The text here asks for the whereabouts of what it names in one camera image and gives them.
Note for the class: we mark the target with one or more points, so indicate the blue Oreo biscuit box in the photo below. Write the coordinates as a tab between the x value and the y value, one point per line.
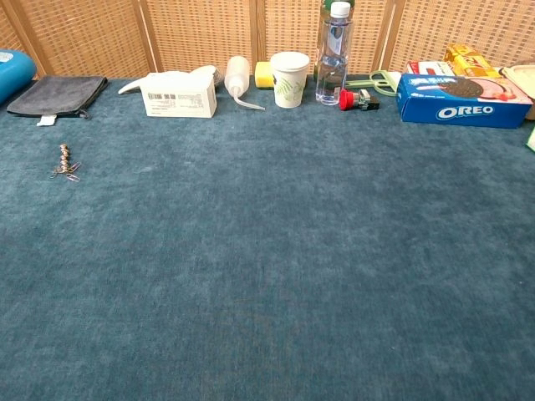
460	110

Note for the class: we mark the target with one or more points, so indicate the beige lidded food container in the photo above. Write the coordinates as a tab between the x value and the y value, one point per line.
522	75

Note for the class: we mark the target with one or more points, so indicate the green tea bottle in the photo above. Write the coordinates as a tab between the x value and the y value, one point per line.
327	3

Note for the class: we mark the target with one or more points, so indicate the grey zip pouch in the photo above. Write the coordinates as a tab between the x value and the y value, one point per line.
54	96

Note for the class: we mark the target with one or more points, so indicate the white labelled cardboard box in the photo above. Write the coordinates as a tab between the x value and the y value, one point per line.
179	98

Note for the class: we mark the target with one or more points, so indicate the yellow sponge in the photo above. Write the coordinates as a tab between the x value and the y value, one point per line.
263	77

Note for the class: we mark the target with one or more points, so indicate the yellow snack package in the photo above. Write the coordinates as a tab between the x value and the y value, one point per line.
468	58

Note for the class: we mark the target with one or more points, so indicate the paper cup with leaf print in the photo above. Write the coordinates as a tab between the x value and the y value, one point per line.
288	83

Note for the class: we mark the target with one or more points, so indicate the green tissue box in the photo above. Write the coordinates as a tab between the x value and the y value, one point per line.
531	140

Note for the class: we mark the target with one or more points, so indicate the translucent squeeze wash bottle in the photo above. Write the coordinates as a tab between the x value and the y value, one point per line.
237	75

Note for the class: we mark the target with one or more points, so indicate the teal table cloth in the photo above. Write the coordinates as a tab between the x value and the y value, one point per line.
267	271

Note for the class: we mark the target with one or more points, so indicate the red and white box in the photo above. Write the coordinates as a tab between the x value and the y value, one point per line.
430	68

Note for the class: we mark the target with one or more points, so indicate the clear water bottle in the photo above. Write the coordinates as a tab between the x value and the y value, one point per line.
332	62

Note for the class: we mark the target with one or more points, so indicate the rattan folding screen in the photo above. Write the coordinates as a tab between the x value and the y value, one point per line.
200	33

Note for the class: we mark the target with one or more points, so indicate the silver magnetic bead rod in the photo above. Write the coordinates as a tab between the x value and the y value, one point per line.
64	156

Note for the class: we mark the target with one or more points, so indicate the red emergency stop button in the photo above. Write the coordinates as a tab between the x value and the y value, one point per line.
347	99

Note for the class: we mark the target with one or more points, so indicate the blue detergent bottle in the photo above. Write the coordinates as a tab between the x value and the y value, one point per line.
14	73

